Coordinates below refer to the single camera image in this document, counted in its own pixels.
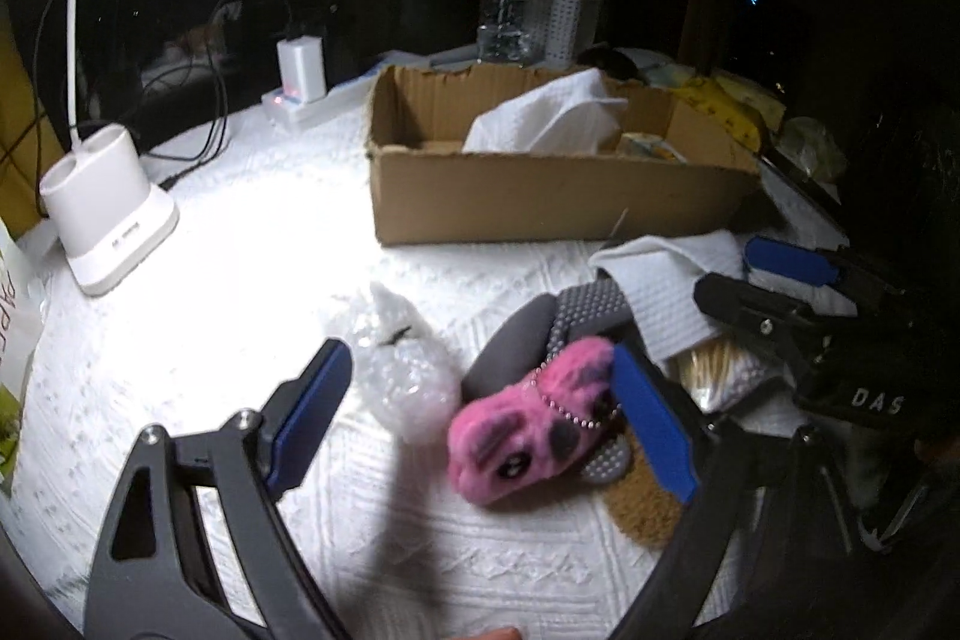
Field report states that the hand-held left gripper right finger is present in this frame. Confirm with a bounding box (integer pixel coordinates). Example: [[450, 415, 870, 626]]
[[611, 342, 860, 640]]

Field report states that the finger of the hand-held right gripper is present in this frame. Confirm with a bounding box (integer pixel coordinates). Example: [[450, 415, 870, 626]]
[[694, 274, 837, 375], [744, 235, 905, 319]]

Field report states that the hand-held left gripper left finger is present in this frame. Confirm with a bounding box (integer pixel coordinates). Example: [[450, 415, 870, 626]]
[[82, 336, 357, 640]]

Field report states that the grey dotted sock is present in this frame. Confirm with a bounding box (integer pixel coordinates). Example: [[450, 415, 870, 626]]
[[581, 430, 635, 487], [461, 280, 635, 401]]

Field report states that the cotton swab pack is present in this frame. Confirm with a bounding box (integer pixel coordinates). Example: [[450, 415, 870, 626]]
[[664, 340, 773, 416]]

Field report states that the brown plush toy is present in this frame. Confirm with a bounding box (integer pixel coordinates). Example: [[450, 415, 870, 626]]
[[604, 430, 687, 547]]

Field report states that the white waffle towel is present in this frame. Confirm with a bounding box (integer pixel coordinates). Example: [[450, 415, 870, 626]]
[[589, 231, 856, 363]]

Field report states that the clear bubble wrap bag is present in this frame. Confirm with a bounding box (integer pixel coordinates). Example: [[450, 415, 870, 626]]
[[352, 281, 462, 442]]

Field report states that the pink plush toy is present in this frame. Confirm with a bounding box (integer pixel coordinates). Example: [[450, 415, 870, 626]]
[[448, 340, 623, 506]]

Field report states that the cardboard box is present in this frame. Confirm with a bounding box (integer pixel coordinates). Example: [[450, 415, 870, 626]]
[[365, 64, 762, 246]]

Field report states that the black smartphone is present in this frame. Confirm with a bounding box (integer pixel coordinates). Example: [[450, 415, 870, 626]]
[[757, 149, 852, 244]]

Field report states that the white printed plastic bag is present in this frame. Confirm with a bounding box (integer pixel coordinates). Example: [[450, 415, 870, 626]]
[[776, 116, 848, 180]]

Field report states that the white textured tablecloth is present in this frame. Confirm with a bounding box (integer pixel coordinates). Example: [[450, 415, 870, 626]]
[[11, 47, 856, 640]]

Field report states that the pale yellow tissue packet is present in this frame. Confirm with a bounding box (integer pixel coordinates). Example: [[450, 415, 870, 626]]
[[712, 70, 788, 116]]

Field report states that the small printed packet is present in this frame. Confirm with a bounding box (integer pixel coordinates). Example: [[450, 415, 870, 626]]
[[615, 131, 687, 163]]

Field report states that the black round pouch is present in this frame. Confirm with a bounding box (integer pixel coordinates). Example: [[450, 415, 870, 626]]
[[577, 47, 646, 82]]

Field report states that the white desk lamp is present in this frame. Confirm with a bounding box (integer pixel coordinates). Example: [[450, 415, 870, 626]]
[[37, 0, 181, 298]]

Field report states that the white paper towel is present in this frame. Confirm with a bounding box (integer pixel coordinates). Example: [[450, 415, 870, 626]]
[[463, 68, 629, 155]]

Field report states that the white printed paper bag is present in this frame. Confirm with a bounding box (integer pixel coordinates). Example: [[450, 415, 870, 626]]
[[0, 220, 46, 498]]

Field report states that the white power strip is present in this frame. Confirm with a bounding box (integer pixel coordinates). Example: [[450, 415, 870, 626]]
[[261, 72, 380, 127]]

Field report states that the white perforated basket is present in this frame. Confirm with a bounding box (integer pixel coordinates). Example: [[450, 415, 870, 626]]
[[534, 0, 605, 67]]

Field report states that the white charger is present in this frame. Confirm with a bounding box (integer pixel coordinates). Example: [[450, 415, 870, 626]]
[[277, 35, 327, 103]]

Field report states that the white blue tissue pack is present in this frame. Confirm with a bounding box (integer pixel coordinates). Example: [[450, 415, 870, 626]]
[[373, 46, 481, 75]]

